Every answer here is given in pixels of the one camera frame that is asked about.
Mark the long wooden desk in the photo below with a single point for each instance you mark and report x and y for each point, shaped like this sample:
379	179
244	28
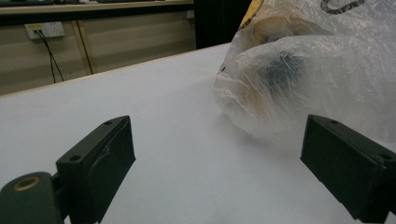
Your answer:
93	9

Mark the wooden desk leg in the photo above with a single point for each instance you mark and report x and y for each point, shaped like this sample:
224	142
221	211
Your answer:
81	46

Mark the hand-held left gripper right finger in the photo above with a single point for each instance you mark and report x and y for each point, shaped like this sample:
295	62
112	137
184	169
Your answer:
345	158

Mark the white wall socket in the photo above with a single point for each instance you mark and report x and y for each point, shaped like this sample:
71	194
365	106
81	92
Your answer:
49	29

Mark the translucent white plastic bag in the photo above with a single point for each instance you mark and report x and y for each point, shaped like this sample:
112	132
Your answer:
327	68

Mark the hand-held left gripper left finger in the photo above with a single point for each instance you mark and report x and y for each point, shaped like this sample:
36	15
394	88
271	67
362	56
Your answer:
93	161

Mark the dark curtain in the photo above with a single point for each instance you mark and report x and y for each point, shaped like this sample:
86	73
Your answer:
218	21

